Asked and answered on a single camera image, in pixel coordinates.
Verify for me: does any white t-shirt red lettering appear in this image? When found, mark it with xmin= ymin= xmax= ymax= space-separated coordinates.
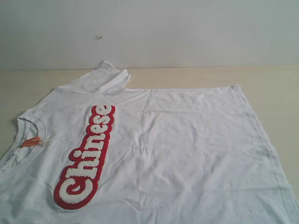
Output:
xmin=0 ymin=62 xmax=299 ymax=224

